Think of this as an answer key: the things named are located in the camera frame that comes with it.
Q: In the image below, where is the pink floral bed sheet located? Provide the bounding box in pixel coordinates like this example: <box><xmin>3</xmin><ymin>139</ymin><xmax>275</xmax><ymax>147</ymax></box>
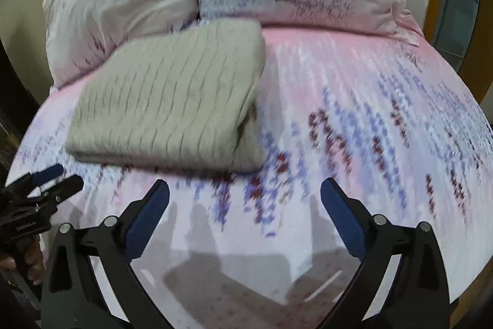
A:
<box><xmin>8</xmin><ymin>29</ymin><xmax>492</xmax><ymax>328</ymax></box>

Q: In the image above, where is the person's left hand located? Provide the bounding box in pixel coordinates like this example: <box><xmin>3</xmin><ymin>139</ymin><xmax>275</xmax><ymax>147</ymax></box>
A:
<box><xmin>1</xmin><ymin>235</ymin><xmax>45</xmax><ymax>286</ymax></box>

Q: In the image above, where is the beige cable knit sweater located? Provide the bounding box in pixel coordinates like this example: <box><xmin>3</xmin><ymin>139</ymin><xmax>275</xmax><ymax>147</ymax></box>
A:
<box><xmin>65</xmin><ymin>18</ymin><xmax>266</xmax><ymax>172</ymax></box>

